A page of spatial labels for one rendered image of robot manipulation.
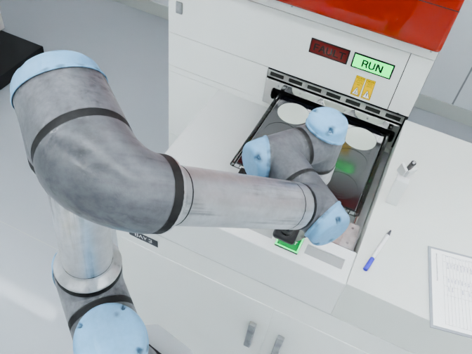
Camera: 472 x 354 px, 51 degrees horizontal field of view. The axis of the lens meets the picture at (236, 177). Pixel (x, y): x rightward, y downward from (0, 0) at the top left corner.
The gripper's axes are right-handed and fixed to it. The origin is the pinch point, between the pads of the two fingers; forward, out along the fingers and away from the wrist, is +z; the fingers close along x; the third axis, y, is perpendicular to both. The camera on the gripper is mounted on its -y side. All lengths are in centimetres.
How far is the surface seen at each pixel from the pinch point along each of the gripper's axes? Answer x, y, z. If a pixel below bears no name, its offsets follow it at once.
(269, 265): 2.3, -4.0, 6.7
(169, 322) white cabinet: 29, -5, 62
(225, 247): 13.6, -4.1, 7.6
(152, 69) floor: 132, 150, 98
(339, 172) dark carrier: -3.4, 34.0, 7.5
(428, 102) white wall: -31, 206, 92
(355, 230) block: -13.0, 16.0, 6.6
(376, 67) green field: -2, 58, -13
